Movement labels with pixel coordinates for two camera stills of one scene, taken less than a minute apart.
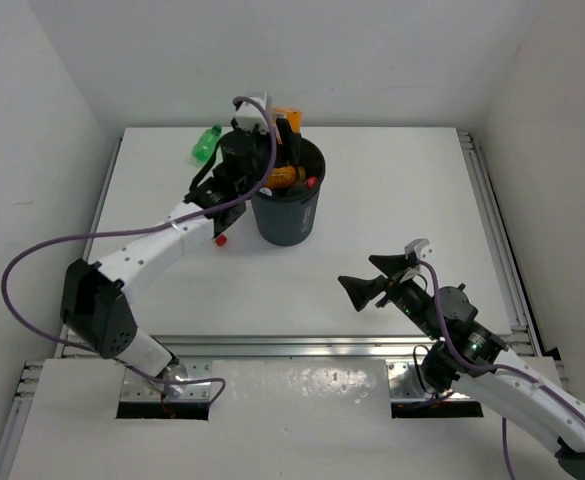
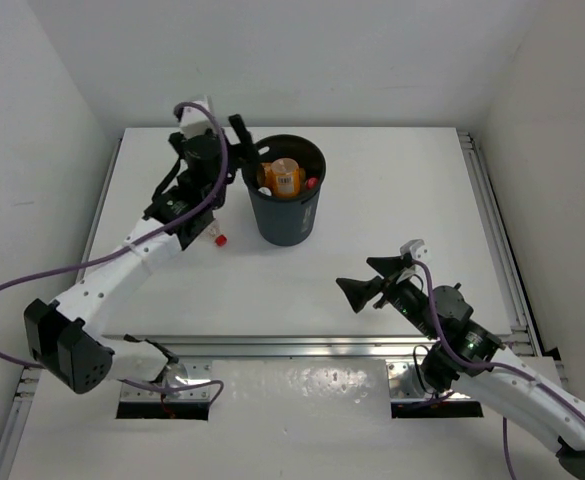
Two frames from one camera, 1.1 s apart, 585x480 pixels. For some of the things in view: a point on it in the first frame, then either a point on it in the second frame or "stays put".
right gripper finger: [390, 265] stays put
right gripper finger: [360, 291] stays put
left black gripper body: [279, 138] -> [230, 150]
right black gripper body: [408, 299] stays put
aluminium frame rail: [532, 343] stays put
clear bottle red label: [221, 240] stays put
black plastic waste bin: [287, 218] stays put
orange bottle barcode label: [293, 116] -> [285, 184]
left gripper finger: [291, 141] -> [244, 137]
